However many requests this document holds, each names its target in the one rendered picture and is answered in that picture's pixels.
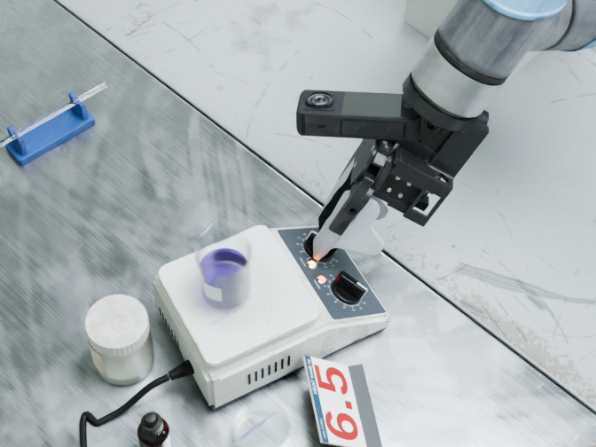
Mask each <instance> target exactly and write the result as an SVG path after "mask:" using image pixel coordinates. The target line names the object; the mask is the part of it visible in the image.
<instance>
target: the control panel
mask: <svg viewBox="0 0 596 447"><path fill-rule="evenodd" d="M277 231H278V234H279V236H280V237H281V238H282V240H283V241H284V243H285V244H286V246H287V248H288V250H289V251H290V253H291V254H292V256H293V257H294V259H295V260H296V262H297V263H298V265H299V266H300V268H301V270H302V272H303V273H304V275H305V276H306V278H307V280H308V281H309V282H310V284H311V286H312V287H313V289H314V290H315V292H316V293H317V295H318V297H319V299H320V300H321V302H322V303H323V304H324V306H325V308H326V309H327V311H328V312H329V314H330V316H331V317H332V318H333V319H343V318H354V317H361V316H368V315H374V314H381V313H385V312H386V311H385V310H384V308H383V307H382V305H381V304H380V302H379V300H378V299H377V297H376V296H375V294H374V293H373V291H372V289H371V288H370V287H369V286H368V284H367V283H366V281H365V279H364V278H363V276H362V275H361V273H360V272H359V270H358V269H357V267H356V265H355V264H354V263H353V262H352V260H351V259H350V257H349V255H348V254H347V252H346V251H345V250H344V249H340V248H338V249H337V250H336V252H335V253H334V254H333V257H332V258H331V260H330V261H328V262H320V261H318V260H316V259H314V258H312V257H311V256H310V255H309V254H308V253H307V252H306V250H305V248H304V245H303V244H304V241H305V240H306V238H307V237H308V236H309V234H310V232H311V231H317V232H319V231H318V227H315V228H301V229H287V230H277ZM309 261H313V262H315V264H316V267H312V266H310V265H309ZM340 271H345V272H347V273H348V274H349V275H350V276H351V277H353V278H354V279H356V280H357V281H359V282H360V283H361V284H363V285H364V286H365V287H366V288H367V290H368V291H367V292H366V293H365V295H364V296H363V298H362V299H360V301H359V302H358V303H357V304H353V305H350V304H347V303H344V302H342V301H340V300H339V299H338V298H337V297H336V296H335V295H334V294H333V291H332V288H331V284H332V283H333V281H334V280H335V278H336V277H337V275H338V274H339V273H340ZM319 276H323V277H324V278H325V282H321V281H320V280H319V279H318V277H319Z"/></svg>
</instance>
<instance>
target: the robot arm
mask: <svg viewBox="0 0 596 447"><path fill-rule="evenodd" d="M594 47H596V0H457V2H456V3H455V4H454V5H453V7H452V8H451V10H450V11H449V13H448V14H447V16H446V17H445V19H444V20H443V22H442V24H441V25H440V27H439V28H438V29H437V30H436V31H435V33H434V35H433V36H432V37H431V39H430V40H429V42H428V43H427V45H426V47H425V48H424V50H423V51H422V53H421V54H420V55H419V56H418V58H417V59H416V61H415V62H414V64H413V65H412V70H411V72H410V73H409V75H408V76H407V78H406V79H405V81H404V83H403V86H402V88H403V93H404V94H394V93H374V92H355V91H336V90H304V91H303V92H302V93H301V95H300V97H299V101H298V106H297V110H296V128H297V131H298V133H299V134H300V135H301V136H312V137H346V138H362V139H363V140H362V142H361V144H360V145H359V147H358V148H357V149H356V151H355V152H354V154H353V155H352V157H351V158H350V160H349V162H348V164H347V166H346V167H345V169H344V170H343V171H342V173H341V175H340V177H339V179H338V182H337V183H336V185H335V186H334V188H333V189H332V191H331V193H330V195H329V197H328V199H327V200H326V202H325V205H324V206H323V208H322V210H321V212H320V213H319V215H318V231H319V233H318V234H317V235H316V237H315V238H314V239H313V258H314V259H316V260H318V261H319V260H320V259H321V258H323V257H324V256H325V255H326V254H327V253H328V252H329V251H330V250H331V249H333V248H340V249H344V250H348V251H351V252H355V253H359V254H362V255H369V256H372V255H377V254H378V253H380V251H381V250H382V249H383V247H384V242H383V240H382V238H381V237H380V235H379V234H378V233H377V231H376V230H375V229H374V227H373V224H374V222H375V220H380V219H382V218H384V217H385V216H386V215H387V213H388V208H387V206H386V205H385V204H384V203H383V201H382V200H384V201H386V202H387V203H388V204H387V205H388V206H390V207H392V208H394V209H395V210H397V211H399V212H401V213H403V217H405V218H407V219H409V220H411V221H413V222H415V223H416V224H418V225H420V226H422V227H424V226H425V225H426V223H427V222H428V220H429V219H430V218H431V216H432V215H433V214H434V213H435V212H436V210H437V209H438V208H439V207H440V206H441V204H442V203H443V201H444V200H445V199H446V198H447V196H448V195H449V194H450V192H451V191H452V190H453V179H454V177H455V176H456V175H457V174H458V173H459V171H460V170H461V169H462V167H463V166H464V165H465V163H466V162H467V161H468V159H469V158H470V157H471V155H472V154H473V153H474V151H475V150H476V149H477V147H478V146H479V145H480V143H481V142H482V141H483V140H484V139H485V138H486V136H487V135H488V134H489V126H487V123H488V120H489V112H487V111H485V110H484V109H485V107H486V106H487V105H488V104H489V103H490V101H491V100H492V99H493V97H494V96H495V95H496V93H497V92H498V90H499V89H500V88H501V86H502V85H503V84H504V82H505V81H506V79H507V78H508V76H509V75H510V74H511V73H512V72H513V71H514V69H515V68H516V67H517V65H518V64H519V63H520V62H521V60H522V59H523V57H524V56H525V55H526V53H527V52H528V51H567V52H572V51H581V50H583V49H589V48H594ZM441 178H442V179H443V180H444V181H445V182H446V183H445V182H444V181H442V180H441ZM429 193H430V194H432V195H433V194H435V195H437V196H438V197H440V199H439V201H437V202H436V204H435V205H434V206H433V208H432V209H431V210H430V212H429V213H428V214H427V215H424V214H422V213H420V212H419V211H417V210H415V209H413V208H414V207H416V208H418V209H420V210H422V211H425V210H426V209H427V207H428V206H429V197H428V196H427V195H428V194H429Z"/></svg>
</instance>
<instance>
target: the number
mask: <svg viewBox="0 0 596 447"><path fill-rule="evenodd" d="M311 362H312V365H313V370H314V374H315V378H316V383H317V387H318V394H319V398H320V403H321V407H322V411H323V415H324V420H325V427H326V432H327V435H328V440H331V441H335V442H340V443H348V444H354V445H358V446H363V445H362V441H361V437H360V433H359V429H358V425H357V418H356V414H355V411H354V406H353V403H352V399H351V395H350V391H349V384H348V380H347V376H346V373H345V369H344V367H342V366H338V365H333V364H329V363H326V362H322V361H318V360H315V359H311Z"/></svg>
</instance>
